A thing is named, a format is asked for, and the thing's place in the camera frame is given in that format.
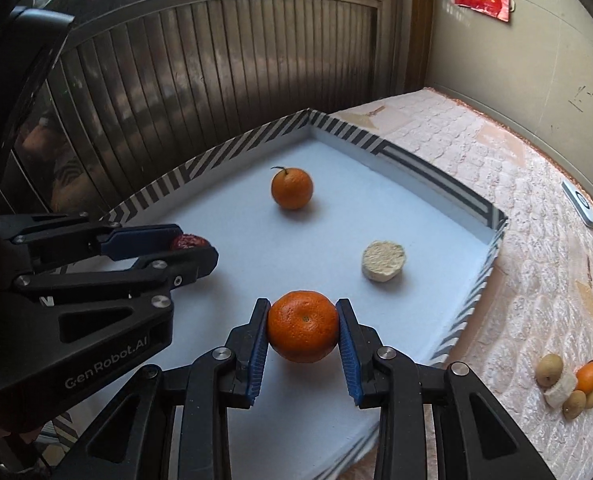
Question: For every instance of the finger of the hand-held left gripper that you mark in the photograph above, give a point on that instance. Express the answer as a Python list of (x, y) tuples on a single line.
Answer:
[(191, 265), (136, 241)]

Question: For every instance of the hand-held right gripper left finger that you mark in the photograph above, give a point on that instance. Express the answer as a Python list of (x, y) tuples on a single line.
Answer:
[(256, 360)]

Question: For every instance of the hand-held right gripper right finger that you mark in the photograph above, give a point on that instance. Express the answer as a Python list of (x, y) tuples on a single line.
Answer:
[(349, 360)]

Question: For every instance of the red date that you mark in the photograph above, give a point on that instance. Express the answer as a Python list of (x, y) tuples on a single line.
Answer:
[(189, 242)]

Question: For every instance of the round orange without stem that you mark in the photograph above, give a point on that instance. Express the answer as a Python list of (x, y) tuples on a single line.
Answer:
[(304, 327)]

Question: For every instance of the white tray with striped rim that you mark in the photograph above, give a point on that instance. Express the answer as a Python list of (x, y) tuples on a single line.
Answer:
[(326, 230)]

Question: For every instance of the peeled banana piece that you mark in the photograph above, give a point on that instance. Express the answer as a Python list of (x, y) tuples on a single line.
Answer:
[(560, 392)]

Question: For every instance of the small oval orange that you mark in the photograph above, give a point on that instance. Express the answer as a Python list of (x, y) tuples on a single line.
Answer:
[(588, 376)]

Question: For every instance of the yam chunk tray back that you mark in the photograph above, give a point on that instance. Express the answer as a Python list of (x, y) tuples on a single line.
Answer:
[(384, 261)]

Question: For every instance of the orange with stem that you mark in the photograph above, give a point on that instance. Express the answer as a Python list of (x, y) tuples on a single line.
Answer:
[(291, 190)]

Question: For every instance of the pink quilted bed cover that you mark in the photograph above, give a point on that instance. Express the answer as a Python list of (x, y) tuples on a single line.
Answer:
[(526, 270)]

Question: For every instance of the white remote control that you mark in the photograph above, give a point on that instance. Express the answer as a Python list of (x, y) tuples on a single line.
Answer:
[(581, 203)]

